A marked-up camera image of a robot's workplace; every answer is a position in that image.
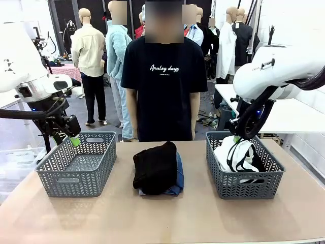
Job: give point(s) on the gray perforated plastic basket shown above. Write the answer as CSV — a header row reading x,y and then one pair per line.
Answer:
x,y
83,189
228,188

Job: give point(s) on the black camera on tripod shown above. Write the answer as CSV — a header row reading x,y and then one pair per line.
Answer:
x,y
38,39

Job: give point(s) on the thick black sweater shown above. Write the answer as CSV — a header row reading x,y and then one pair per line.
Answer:
x,y
155,167

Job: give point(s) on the mannequin in black clothes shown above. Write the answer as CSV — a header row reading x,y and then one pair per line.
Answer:
x,y
212,40

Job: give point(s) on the folded blue jeans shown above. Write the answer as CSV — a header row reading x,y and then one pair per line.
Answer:
x,y
180,172

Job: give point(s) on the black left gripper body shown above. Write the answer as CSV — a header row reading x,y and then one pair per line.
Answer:
x,y
50,106

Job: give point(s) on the mannequin in white shirt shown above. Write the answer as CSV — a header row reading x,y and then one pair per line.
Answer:
x,y
226,50

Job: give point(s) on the person in black t-shirt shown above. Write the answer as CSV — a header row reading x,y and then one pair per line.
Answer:
x,y
165,101

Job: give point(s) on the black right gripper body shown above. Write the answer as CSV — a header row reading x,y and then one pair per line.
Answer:
x,y
262,111

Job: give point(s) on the clear plastic storage box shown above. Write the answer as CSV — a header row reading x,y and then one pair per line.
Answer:
x,y
17,157

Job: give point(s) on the mannequin in light blue fleece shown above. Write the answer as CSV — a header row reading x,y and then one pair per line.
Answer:
x,y
115,50

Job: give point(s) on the red checked tablecloth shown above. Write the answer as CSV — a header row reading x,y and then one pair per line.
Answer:
x,y
71,71

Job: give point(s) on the person's left hand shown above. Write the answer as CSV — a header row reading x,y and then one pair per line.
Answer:
x,y
194,132

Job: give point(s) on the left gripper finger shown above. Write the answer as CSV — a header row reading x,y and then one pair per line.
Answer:
x,y
57,137
73,125

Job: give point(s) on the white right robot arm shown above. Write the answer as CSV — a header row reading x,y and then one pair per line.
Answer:
x,y
274,73

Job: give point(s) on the white shirt with black trim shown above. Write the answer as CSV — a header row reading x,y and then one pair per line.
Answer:
x,y
223,155

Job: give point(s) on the mannequin in pale blue shirt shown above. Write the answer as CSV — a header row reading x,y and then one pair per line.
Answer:
x,y
196,35

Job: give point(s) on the person's left forearm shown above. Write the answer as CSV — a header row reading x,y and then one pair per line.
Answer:
x,y
195,115

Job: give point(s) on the person's right forearm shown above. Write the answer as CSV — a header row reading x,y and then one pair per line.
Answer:
x,y
132,117

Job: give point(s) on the mannequin in cream shirt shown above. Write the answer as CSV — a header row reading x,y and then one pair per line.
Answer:
x,y
89,50

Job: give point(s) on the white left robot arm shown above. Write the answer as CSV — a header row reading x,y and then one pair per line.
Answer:
x,y
15,56

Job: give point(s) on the person's right hand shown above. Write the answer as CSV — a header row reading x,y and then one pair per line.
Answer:
x,y
134,134

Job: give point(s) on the black light stand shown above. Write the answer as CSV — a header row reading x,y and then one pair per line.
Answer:
x,y
271,35

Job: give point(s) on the mannequin with gray hood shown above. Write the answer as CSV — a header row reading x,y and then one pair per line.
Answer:
x,y
140,31

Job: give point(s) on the mannequin in black jacket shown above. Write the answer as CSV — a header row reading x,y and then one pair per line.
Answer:
x,y
242,43

